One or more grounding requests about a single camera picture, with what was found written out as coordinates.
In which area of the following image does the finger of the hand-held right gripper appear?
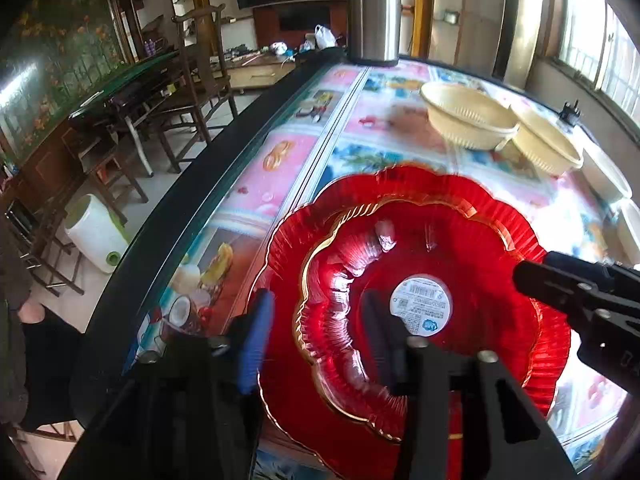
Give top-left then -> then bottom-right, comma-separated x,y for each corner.
512,259 -> 618,328
542,251 -> 640,293

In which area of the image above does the stainless steel thermos jug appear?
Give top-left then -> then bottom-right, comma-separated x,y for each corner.
346,0 -> 402,66

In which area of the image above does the dark wooden armchair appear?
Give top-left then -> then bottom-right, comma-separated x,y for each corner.
150,4 -> 238,173

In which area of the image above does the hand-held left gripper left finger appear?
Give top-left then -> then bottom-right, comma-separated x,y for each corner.
60,290 -> 276,480

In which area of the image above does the large red scalloped plate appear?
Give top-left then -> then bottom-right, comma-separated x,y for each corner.
248,162 -> 572,480

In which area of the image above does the small red scalloped plate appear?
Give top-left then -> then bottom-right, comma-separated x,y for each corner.
292,197 -> 551,443

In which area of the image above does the person's dark clothing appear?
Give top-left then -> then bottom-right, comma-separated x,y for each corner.
0,227 -> 86,433

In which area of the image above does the black rimmed dining table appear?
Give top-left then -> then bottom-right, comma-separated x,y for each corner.
67,47 -> 636,480

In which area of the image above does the yellow framed glass shelf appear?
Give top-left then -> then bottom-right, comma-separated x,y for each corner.
411,0 -> 471,61

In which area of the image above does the cream ribbed plastic bowl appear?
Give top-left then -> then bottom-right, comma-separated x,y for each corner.
500,105 -> 585,177
419,81 -> 521,152

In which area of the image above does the white standing air conditioner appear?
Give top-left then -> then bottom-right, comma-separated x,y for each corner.
492,0 -> 547,91

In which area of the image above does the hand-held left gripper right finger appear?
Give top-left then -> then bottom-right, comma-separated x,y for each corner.
361,290 -> 576,480

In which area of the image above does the green topped dark table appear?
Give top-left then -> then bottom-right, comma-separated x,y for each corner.
67,50 -> 187,177

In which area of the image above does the printed fruit tablecloth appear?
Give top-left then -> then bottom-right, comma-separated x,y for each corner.
125,57 -> 631,480

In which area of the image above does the dark wooden stool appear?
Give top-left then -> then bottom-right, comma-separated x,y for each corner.
82,147 -> 149,211

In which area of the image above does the white plastic bowl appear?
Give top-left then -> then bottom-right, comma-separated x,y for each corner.
580,145 -> 633,202
614,199 -> 640,252

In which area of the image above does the white plastic bag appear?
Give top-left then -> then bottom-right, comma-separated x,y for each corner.
314,25 -> 338,51

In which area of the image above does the low wooden coffee table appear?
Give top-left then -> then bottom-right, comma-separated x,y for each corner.
227,52 -> 301,95

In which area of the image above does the window with white frame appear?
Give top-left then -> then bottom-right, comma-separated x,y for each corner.
555,0 -> 640,106

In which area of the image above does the white plastic bucket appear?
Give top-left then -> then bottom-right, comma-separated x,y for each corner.
64,194 -> 132,275

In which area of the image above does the flower garden wall picture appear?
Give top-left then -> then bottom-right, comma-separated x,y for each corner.
0,0 -> 128,153

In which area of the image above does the brown wooden television cabinet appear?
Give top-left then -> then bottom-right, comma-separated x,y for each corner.
252,2 -> 349,52

